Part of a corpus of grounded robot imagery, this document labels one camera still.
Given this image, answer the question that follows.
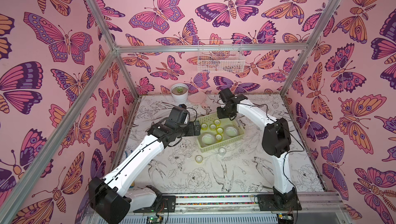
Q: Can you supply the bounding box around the large clear tape roll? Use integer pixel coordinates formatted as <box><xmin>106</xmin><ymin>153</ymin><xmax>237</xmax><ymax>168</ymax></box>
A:
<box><xmin>201</xmin><ymin>133</ymin><xmax>217</xmax><ymax>146</ymax></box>
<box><xmin>224</xmin><ymin>126</ymin><xmax>239</xmax><ymax>137</ymax></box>

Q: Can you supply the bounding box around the pale green perforated storage basket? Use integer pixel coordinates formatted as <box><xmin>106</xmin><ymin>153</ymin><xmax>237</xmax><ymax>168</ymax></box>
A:
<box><xmin>196</xmin><ymin>113</ymin><xmax>245</xmax><ymax>152</ymax></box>

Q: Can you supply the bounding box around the small clear tape roll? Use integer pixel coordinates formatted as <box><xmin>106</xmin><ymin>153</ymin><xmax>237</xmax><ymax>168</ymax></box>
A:
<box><xmin>218</xmin><ymin>147</ymin><xmax>226</xmax><ymax>156</ymax></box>

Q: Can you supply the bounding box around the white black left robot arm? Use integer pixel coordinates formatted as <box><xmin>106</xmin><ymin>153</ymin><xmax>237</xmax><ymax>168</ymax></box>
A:
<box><xmin>88</xmin><ymin>104</ymin><xmax>201</xmax><ymax>224</ymax></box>

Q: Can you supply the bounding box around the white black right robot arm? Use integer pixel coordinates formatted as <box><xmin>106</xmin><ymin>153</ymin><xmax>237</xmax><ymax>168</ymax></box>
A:
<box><xmin>217</xmin><ymin>88</ymin><xmax>298</xmax><ymax>209</ymax></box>

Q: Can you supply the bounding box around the white pot with plant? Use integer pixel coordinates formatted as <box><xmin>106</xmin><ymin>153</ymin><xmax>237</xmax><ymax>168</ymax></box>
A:
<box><xmin>171</xmin><ymin>83</ymin><xmax>188</xmax><ymax>104</ymax></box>

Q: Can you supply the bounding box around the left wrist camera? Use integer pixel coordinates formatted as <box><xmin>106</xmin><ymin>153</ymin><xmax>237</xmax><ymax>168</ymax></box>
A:
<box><xmin>168</xmin><ymin>104</ymin><xmax>190</xmax><ymax>125</ymax></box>

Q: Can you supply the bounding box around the white wire wall basket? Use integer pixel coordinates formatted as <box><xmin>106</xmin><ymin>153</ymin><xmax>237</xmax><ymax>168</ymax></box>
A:
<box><xmin>197</xmin><ymin>44</ymin><xmax>245</xmax><ymax>73</ymax></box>

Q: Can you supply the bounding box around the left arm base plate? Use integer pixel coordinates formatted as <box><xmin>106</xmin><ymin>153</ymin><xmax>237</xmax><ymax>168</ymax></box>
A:
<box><xmin>133</xmin><ymin>195</ymin><xmax>176</xmax><ymax>214</ymax></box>

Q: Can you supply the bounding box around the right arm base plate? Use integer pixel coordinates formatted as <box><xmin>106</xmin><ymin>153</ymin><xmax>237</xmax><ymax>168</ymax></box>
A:
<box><xmin>256</xmin><ymin>194</ymin><xmax>302</xmax><ymax>212</ymax></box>

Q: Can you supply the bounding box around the aluminium front rail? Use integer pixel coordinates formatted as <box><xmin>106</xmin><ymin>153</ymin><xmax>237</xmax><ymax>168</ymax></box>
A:
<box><xmin>83</xmin><ymin>192</ymin><xmax>350</xmax><ymax>224</ymax></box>

